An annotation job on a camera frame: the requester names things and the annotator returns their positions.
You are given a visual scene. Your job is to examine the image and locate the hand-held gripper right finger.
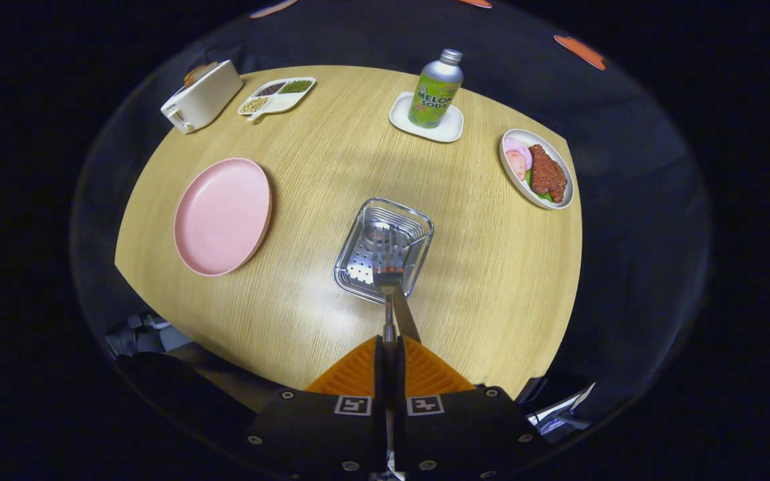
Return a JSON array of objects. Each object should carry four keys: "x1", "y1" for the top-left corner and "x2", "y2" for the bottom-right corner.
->
[{"x1": 394, "y1": 335, "x2": 547, "y2": 479}]

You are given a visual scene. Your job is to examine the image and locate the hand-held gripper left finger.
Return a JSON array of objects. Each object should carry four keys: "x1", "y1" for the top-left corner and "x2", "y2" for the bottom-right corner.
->
[{"x1": 245, "y1": 335, "x2": 387, "y2": 480}]

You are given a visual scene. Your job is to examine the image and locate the wooden handled metal fork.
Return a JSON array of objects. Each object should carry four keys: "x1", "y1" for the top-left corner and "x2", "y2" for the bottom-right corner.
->
[{"x1": 372, "y1": 226, "x2": 405, "y2": 375}]

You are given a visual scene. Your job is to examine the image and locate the metal cutlery drainer holder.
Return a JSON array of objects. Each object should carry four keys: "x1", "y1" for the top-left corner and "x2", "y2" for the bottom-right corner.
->
[{"x1": 334, "y1": 197, "x2": 434, "y2": 305}]

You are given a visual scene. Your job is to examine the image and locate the white oval food plate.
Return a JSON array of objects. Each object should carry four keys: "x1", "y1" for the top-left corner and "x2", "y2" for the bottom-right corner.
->
[{"x1": 499, "y1": 128, "x2": 575, "y2": 210}]

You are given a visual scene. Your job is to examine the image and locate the pink round plate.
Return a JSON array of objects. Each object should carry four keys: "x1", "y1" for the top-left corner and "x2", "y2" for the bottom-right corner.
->
[{"x1": 173, "y1": 158, "x2": 273, "y2": 277}]

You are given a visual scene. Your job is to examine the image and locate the green lettuce leaf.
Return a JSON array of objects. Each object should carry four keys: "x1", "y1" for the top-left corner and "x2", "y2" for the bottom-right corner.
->
[{"x1": 527, "y1": 170, "x2": 557, "y2": 204}]

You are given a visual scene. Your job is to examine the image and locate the white square coaster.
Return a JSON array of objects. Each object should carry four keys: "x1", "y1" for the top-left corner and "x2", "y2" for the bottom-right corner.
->
[{"x1": 389, "y1": 91, "x2": 465, "y2": 144}]

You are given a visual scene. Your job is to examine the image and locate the brown meat patty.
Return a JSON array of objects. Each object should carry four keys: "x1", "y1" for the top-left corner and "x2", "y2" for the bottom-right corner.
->
[{"x1": 529, "y1": 144, "x2": 568, "y2": 204}]

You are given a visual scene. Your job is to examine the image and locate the green soda bottle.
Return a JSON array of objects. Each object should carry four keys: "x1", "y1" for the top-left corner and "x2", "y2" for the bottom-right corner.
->
[{"x1": 408, "y1": 49, "x2": 464, "y2": 129}]

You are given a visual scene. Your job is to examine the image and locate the white divided dish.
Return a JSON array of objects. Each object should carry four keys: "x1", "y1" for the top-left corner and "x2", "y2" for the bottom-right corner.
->
[{"x1": 237, "y1": 77, "x2": 317, "y2": 123}]

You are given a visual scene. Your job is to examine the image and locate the white toaster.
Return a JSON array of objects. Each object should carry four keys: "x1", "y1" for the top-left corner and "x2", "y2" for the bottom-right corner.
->
[{"x1": 161, "y1": 59, "x2": 244, "y2": 135}]

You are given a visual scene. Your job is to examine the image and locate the black backdrop cloth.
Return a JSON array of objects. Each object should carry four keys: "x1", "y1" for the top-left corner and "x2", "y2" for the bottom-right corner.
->
[{"x1": 71, "y1": 0, "x2": 713, "y2": 428}]

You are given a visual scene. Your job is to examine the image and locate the toasted bread slices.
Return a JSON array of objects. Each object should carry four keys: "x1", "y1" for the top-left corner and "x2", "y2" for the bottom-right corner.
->
[{"x1": 183, "y1": 61, "x2": 220, "y2": 88}]

